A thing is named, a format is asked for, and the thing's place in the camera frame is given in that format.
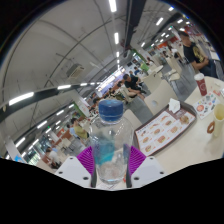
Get brown food tray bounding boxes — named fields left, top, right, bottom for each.
left=133, top=100, right=198, bottom=158

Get ceiling air conditioner unit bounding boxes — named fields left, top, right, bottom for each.
left=65, top=63, right=86, bottom=79

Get clear blue-capped water bottle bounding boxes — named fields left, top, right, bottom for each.
left=89, top=98, right=134, bottom=185

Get ceiling lights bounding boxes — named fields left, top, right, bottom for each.
left=4, top=0, right=188, bottom=159

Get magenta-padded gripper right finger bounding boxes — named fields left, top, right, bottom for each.
left=125, top=145, right=168, bottom=189

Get colourful sticker sheet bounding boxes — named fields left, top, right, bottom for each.
left=193, top=91, right=221, bottom=120

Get red paper cup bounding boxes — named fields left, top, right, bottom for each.
left=193, top=72, right=208, bottom=97

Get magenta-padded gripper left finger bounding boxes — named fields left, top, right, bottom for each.
left=54, top=145, right=98, bottom=189

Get white paper napkin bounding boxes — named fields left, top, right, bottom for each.
left=168, top=97, right=181, bottom=114

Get person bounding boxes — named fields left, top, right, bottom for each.
left=70, top=117, right=89, bottom=141
left=179, top=30, right=213, bottom=76
left=121, top=73, right=146, bottom=101

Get cream mug with brown handle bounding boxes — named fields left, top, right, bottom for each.
left=206, top=103, right=224, bottom=138

